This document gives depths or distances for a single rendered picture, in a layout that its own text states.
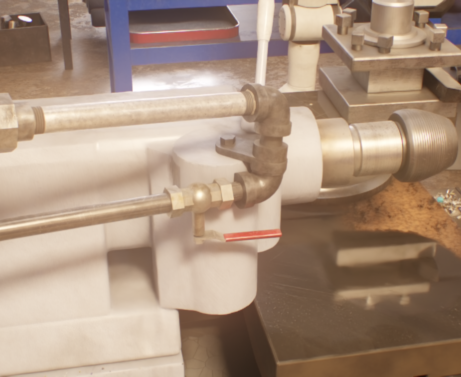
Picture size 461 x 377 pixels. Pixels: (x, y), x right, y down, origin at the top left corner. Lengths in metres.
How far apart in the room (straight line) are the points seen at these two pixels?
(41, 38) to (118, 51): 2.00
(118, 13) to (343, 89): 1.52
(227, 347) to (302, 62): 0.82
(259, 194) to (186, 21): 2.22
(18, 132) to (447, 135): 0.52
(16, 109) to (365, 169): 0.45
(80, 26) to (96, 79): 1.02
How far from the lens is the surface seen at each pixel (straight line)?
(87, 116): 0.63
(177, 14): 3.01
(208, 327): 1.20
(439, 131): 0.94
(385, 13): 1.17
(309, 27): 1.75
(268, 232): 0.76
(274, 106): 0.71
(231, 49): 2.71
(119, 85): 2.70
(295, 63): 1.82
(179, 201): 0.70
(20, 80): 4.43
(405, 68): 1.14
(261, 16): 0.83
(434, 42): 1.16
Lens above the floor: 1.49
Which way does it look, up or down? 28 degrees down
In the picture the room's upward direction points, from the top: straight up
